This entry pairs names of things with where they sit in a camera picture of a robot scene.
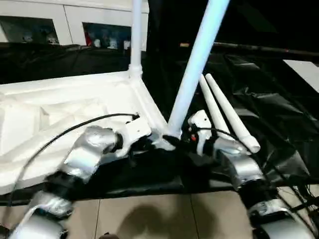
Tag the white plastic table leg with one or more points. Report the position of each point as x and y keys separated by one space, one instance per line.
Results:
x=231 y=117
x=211 y=104
x=136 y=37
x=197 y=62

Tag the white plastic table top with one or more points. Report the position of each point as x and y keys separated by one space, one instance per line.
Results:
x=62 y=104

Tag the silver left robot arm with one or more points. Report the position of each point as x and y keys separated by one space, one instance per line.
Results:
x=84 y=154

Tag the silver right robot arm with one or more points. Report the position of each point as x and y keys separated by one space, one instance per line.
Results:
x=241 y=164

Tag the small orange tag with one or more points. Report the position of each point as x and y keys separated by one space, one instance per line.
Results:
x=184 y=45

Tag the long black rod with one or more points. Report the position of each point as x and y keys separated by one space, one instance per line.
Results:
x=261 y=49

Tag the white glass-door cabinet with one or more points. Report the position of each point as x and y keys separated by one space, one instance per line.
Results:
x=62 y=15

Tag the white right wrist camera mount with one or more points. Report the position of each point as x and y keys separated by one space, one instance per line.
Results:
x=202 y=124

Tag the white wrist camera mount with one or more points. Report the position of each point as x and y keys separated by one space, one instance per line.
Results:
x=135 y=129
x=202 y=124

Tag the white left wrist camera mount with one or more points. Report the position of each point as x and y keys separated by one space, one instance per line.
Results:
x=135 y=129

